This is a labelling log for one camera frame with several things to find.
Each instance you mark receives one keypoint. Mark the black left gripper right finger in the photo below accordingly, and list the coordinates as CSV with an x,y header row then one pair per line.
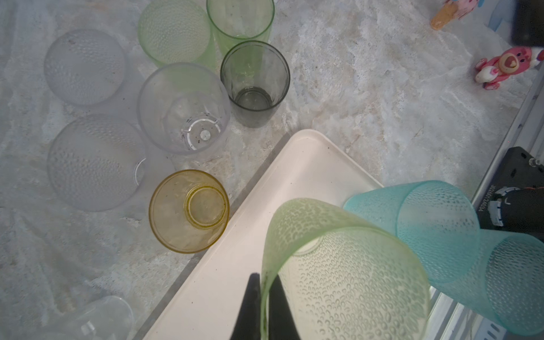
x,y
281,322

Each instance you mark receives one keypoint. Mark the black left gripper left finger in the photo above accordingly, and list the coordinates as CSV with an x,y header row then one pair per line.
x,y
247,325

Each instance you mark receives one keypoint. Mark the dimpled yellow-green plastic cup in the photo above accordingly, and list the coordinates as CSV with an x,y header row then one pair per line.
x,y
343,277

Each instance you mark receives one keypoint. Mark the small clear glass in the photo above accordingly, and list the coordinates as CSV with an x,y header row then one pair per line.
x,y
110,317

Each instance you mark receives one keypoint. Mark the dimpled teal plastic cup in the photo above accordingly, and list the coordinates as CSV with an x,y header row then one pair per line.
x,y
503,281

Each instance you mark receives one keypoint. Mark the smooth green plastic cup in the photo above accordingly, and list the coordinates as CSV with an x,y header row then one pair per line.
x,y
237,21

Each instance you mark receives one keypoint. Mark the dimpled light green cup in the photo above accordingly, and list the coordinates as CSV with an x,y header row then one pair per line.
x,y
177,31

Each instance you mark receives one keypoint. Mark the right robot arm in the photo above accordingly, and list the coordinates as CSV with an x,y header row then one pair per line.
x,y
510,197

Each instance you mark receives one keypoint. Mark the cream plastic tray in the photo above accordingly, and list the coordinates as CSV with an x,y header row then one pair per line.
x,y
208,303

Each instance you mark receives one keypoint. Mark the yellow plastic cup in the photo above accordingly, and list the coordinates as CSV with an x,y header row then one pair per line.
x,y
189,211

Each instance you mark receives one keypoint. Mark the dimpled clear cup front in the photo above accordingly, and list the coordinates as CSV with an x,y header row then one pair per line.
x,y
96,162

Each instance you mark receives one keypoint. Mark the dimpled clear cup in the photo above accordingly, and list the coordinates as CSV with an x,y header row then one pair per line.
x,y
96,162
85,67

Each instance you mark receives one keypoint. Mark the smooth clear plastic cup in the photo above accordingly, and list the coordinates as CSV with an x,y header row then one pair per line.
x,y
184,109

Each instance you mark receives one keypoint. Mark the smoky grey plastic cup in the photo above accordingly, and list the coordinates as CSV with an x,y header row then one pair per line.
x,y
257,79

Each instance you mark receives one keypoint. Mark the dimpled clear cup rear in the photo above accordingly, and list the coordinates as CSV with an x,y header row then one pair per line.
x,y
85,67

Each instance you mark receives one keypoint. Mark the pink bear toy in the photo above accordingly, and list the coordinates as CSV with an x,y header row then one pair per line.
x,y
514,61

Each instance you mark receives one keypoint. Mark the pink blue toy figure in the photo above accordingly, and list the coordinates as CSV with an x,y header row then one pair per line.
x,y
454,9

